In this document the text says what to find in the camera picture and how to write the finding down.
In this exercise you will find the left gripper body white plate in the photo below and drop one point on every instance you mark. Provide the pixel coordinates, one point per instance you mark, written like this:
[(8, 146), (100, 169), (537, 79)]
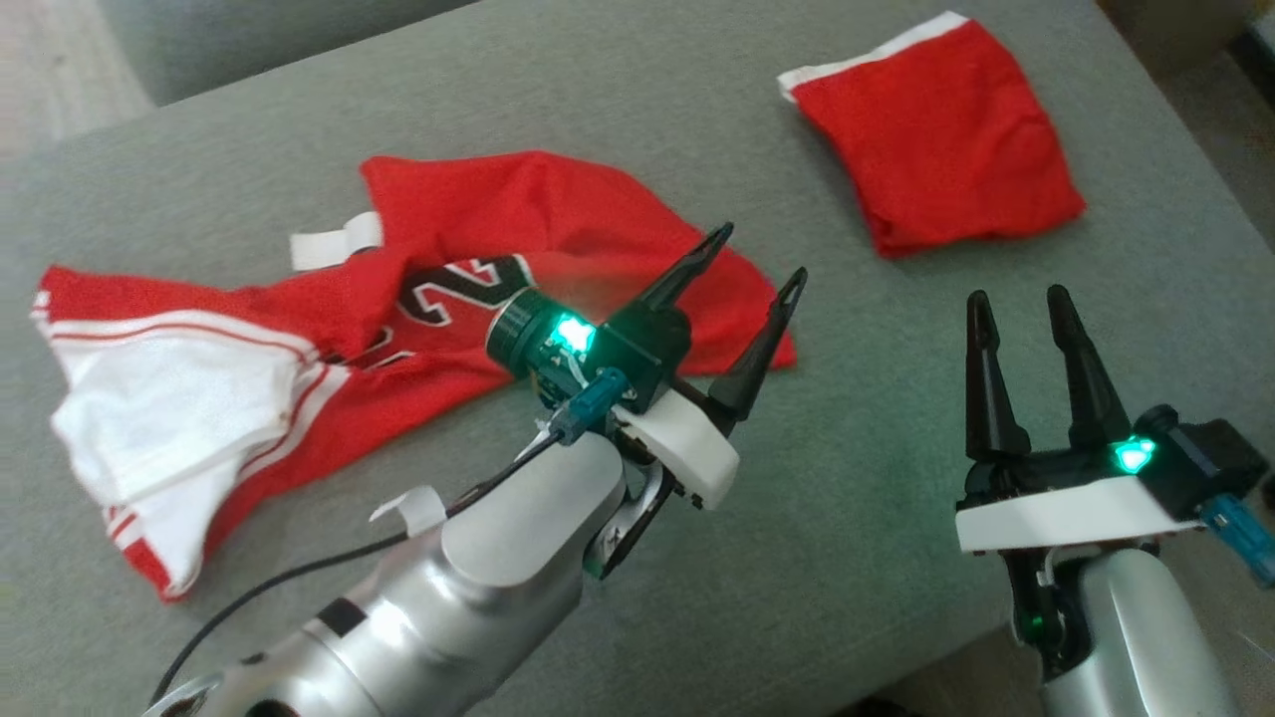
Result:
[(687, 448)]

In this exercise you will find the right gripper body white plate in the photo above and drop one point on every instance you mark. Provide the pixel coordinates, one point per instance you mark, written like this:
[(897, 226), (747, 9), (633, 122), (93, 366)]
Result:
[(1076, 518)]

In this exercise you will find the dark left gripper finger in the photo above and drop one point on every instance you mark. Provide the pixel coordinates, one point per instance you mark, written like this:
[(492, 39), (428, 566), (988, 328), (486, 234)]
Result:
[(687, 269), (762, 349)]

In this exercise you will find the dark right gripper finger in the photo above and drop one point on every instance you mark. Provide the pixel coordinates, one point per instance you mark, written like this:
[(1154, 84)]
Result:
[(991, 398), (1091, 388)]

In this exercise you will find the red basketball jersey white trim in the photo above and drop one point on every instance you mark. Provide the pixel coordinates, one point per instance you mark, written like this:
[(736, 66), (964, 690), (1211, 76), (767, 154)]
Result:
[(558, 209)]

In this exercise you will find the red basketball shorts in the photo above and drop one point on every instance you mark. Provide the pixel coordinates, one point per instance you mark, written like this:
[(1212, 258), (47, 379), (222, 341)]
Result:
[(936, 139)]

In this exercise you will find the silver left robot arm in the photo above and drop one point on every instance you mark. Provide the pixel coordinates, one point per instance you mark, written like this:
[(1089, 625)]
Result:
[(478, 578)]

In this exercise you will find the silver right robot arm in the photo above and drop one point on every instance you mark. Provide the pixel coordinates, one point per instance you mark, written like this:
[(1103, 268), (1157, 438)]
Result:
[(1146, 637)]

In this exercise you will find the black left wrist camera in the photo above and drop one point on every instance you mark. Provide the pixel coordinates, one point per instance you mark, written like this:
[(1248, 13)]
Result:
[(647, 349)]

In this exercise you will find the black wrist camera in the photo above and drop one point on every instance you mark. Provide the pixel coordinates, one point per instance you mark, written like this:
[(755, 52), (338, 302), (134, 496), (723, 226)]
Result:
[(647, 349), (1200, 453)]

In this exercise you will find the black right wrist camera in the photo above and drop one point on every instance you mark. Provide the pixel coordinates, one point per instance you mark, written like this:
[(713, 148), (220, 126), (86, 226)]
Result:
[(1200, 453)]

